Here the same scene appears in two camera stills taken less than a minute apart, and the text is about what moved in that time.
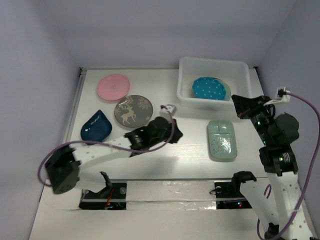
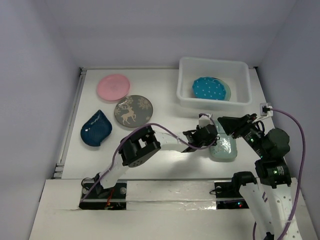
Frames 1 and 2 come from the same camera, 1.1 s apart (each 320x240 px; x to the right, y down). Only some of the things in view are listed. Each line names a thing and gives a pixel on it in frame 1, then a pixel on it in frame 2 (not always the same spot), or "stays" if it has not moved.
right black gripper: x=245 y=106 → x=231 y=124
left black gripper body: x=165 y=137 → x=206 y=144
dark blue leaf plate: x=96 y=128 stays
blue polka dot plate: x=208 y=88 stays
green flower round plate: x=227 y=88 stays
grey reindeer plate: x=133 y=111 stays
